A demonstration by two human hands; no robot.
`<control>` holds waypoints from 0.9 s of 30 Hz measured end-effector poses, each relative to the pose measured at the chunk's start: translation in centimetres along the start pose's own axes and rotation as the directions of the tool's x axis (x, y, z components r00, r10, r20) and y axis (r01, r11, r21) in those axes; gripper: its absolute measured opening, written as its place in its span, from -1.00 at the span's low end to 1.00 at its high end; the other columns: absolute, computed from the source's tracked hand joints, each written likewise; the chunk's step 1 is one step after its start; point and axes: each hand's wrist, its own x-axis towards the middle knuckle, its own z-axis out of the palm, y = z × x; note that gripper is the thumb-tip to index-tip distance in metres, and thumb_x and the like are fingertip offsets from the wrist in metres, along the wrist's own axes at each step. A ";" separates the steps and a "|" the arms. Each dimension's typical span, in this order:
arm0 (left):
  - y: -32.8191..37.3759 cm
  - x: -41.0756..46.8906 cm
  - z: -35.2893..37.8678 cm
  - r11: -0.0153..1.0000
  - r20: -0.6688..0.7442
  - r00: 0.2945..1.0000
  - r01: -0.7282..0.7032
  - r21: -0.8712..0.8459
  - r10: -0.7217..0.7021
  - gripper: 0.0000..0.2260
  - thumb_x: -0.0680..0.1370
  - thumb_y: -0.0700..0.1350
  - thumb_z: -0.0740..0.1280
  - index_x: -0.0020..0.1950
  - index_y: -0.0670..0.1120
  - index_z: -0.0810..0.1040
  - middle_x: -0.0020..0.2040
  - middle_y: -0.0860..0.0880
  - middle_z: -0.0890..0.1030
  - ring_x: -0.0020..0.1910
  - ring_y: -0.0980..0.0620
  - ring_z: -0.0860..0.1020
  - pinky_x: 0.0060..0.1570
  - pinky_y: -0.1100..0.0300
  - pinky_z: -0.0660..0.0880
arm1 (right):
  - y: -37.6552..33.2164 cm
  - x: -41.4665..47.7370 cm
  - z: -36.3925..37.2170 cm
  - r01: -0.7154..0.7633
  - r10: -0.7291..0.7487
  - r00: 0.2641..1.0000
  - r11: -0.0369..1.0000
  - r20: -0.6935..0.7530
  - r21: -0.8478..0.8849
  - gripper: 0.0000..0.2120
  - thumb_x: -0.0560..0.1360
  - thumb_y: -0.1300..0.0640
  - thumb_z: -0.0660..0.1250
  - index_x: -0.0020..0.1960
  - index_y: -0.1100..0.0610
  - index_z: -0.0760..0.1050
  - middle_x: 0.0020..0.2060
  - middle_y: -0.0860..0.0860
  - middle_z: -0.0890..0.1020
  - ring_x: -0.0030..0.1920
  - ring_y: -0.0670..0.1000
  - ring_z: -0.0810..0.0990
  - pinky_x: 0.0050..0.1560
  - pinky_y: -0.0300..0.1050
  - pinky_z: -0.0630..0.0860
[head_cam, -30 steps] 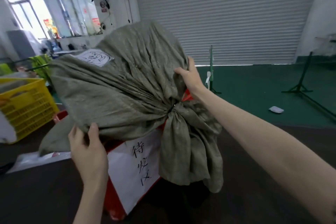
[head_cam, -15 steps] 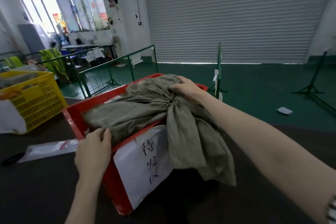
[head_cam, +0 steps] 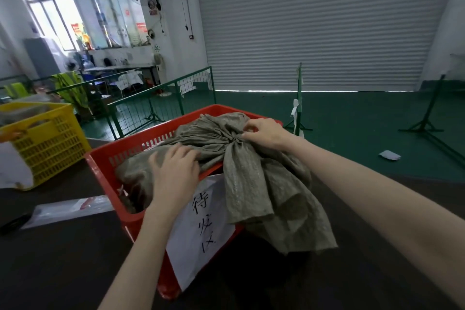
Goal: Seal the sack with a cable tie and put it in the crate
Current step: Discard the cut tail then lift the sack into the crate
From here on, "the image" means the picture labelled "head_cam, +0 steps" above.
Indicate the grey-green woven cloth sack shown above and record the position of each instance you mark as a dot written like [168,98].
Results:
[261,190]

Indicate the white paper tag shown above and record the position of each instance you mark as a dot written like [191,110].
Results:
[294,107]

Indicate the green fence post stand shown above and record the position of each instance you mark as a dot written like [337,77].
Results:
[299,102]

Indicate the person's left forearm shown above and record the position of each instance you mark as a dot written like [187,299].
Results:
[145,262]

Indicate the grey metal cabinet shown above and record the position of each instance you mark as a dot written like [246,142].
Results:
[43,57]

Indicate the grey work desk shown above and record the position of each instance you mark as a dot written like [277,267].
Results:
[120,67]

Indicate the person's right forearm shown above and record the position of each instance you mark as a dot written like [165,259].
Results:
[381,208]

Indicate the clear plastic bag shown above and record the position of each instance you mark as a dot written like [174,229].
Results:
[69,210]

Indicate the person's left hand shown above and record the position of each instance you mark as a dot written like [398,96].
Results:
[174,182]

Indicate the white paper on fence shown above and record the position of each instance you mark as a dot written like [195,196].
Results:
[194,82]

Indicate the person's right thumb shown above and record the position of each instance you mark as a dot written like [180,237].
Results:
[250,135]

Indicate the white handwritten paper label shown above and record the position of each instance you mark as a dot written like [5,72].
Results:
[203,240]

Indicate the yellow-green safety vest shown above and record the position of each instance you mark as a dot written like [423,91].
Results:
[71,88]

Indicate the person's left little finger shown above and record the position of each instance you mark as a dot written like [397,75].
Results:
[155,163]

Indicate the grey roller shutter door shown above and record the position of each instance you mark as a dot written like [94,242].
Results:
[327,22]

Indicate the dark metal floor stand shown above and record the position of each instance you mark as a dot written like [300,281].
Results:
[428,110]

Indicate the person's left middle finger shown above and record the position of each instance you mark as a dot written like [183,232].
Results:
[183,153]

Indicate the grey cloth bundle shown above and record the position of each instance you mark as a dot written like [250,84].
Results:
[21,113]

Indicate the red plastic basket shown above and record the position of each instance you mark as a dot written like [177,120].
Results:
[109,160]

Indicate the black marker pen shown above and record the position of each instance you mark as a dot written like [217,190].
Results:
[14,223]

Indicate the yellow plastic basket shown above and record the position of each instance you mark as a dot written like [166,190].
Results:
[47,142]

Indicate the large window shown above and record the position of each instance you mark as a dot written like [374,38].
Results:
[72,4]

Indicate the person's right hand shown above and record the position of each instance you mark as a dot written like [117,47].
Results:
[272,135]

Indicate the white paper scrap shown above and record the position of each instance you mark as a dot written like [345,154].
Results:
[389,155]

